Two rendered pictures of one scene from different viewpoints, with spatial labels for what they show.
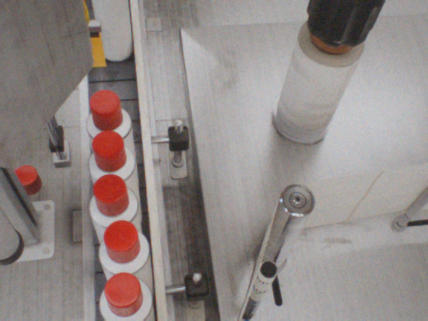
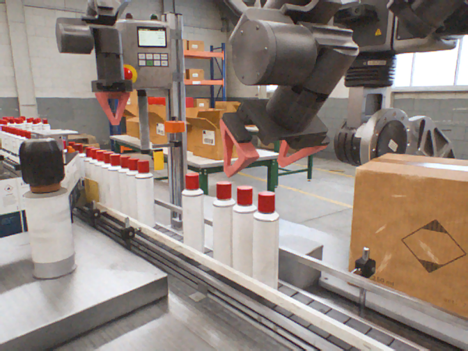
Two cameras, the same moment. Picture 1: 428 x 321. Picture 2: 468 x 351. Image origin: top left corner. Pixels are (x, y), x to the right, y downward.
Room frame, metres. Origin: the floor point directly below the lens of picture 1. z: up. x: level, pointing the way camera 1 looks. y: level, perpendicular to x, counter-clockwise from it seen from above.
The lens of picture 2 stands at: (1.34, -0.10, 1.27)
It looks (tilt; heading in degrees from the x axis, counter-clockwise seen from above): 13 degrees down; 152
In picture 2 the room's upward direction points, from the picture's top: straight up
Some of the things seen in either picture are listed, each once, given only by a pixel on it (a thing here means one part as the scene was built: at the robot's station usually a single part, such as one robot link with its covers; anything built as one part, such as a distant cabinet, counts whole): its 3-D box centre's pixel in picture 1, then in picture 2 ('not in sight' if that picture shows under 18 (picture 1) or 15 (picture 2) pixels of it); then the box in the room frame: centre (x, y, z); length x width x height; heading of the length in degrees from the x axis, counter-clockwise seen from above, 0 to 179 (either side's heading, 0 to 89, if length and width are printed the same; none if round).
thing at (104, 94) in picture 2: not in sight; (111, 104); (0.47, 0.04, 1.25); 0.07 x 0.07 x 0.09; 7
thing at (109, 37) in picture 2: not in sight; (104, 42); (0.48, 0.03, 1.38); 0.07 x 0.06 x 0.07; 98
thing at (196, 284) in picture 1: (183, 290); (99, 216); (0.19, 0.02, 0.89); 0.06 x 0.03 x 0.12; 106
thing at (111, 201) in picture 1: (118, 226); (127, 188); (0.23, 0.10, 0.98); 0.05 x 0.05 x 0.20
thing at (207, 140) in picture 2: not in sight; (219, 133); (-1.26, 1.13, 0.97); 0.51 x 0.39 x 0.37; 103
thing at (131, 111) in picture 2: not in sight; (141, 120); (-2.98, 0.91, 0.97); 0.45 x 0.40 x 0.37; 99
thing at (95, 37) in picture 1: (89, 50); (158, 159); (0.39, 0.16, 1.09); 0.03 x 0.01 x 0.06; 106
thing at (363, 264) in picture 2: not in sight; (358, 292); (0.92, 0.38, 0.91); 0.07 x 0.03 x 0.16; 106
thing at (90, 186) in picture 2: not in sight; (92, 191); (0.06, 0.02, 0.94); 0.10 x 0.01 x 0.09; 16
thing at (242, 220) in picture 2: not in sight; (244, 234); (0.73, 0.24, 0.98); 0.05 x 0.05 x 0.20
